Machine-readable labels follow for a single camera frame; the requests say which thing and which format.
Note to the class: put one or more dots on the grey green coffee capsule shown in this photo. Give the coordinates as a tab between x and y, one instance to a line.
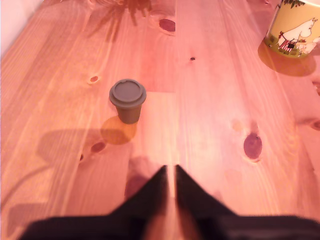
127	100

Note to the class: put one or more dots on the yellow cartoon print mug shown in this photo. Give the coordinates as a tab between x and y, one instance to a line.
287	22

